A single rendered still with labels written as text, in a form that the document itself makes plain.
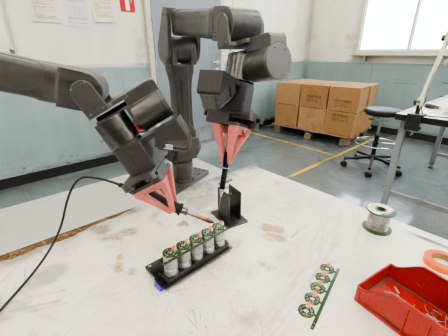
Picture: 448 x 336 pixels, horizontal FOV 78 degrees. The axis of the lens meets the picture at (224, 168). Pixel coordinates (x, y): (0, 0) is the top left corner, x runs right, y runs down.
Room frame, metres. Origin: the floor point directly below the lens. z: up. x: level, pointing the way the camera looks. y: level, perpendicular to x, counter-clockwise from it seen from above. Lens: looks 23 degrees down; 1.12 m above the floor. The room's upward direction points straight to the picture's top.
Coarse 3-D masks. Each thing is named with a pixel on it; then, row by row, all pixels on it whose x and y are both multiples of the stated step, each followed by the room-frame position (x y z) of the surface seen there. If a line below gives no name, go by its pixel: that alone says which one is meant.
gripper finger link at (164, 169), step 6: (162, 162) 0.46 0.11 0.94; (162, 168) 0.45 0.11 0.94; (168, 168) 0.47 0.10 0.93; (156, 174) 0.43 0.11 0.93; (162, 174) 0.44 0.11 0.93; (168, 174) 0.48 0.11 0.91; (156, 180) 0.42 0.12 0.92; (174, 186) 0.48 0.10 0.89; (156, 192) 0.48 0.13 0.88; (174, 192) 0.47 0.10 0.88; (174, 198) 0.47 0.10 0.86
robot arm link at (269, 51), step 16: (224, 16) 0.53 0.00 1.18; (224, 32) 0.53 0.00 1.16; (224, 48) 0.54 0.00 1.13; (240, 48) 0.56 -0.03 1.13; (256, 48) 0.49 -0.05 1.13; (272, 48) 0.47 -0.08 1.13; (288, 48) 0.49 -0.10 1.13; (256, 64) 0.48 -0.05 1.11; (272, 64) 0.46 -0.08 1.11; (288, 64) 0.48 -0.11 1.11; (256, 80) 0.50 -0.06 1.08; (272, 80) 0.48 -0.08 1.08
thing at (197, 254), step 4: (192, 244) 0.40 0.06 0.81; (196, 244) 0.40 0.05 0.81; (196, 248) 0.40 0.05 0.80; (200, 248) 0.41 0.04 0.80; (192, 252) 0.41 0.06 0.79; (196, 252) 0.40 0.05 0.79; (200, 252) 0.41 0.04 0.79; (192, 256) 0.41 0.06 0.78; (196, 256) 0.40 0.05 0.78; (200, 256) 0.41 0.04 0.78; (196, 260) 0.40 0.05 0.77
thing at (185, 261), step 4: (184, 244) 0.40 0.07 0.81; (180, 252) 0.39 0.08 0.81; (188, 252) 0.39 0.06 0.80; (184, 256) 0.38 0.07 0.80; (188, 256) 0.39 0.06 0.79; (180, 260) 0.39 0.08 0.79; (184, 260) 0.38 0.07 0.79; (188, 260) 0.39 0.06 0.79; (180, 264) 0.39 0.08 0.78; (184, 264) 0.38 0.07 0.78; (188, 264) 0.39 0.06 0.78; (184, 268) 0.38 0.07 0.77
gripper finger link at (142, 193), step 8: (136, 184) 0.45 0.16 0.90; (144, 184) 0.44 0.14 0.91; (152, 184) 0.43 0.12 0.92; (160, 184) 0.43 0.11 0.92; (168, 184) 0.44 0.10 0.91; (136, 192) 0.43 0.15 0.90; (144, 192) 0.43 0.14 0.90; (168, 192) 0.44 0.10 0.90; (144, 200) 0.44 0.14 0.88; (152, 200) 0.44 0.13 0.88; (168, 200) 0.44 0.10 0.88; (160, 208) 0.45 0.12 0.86; (168, 208) 0.45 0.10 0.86
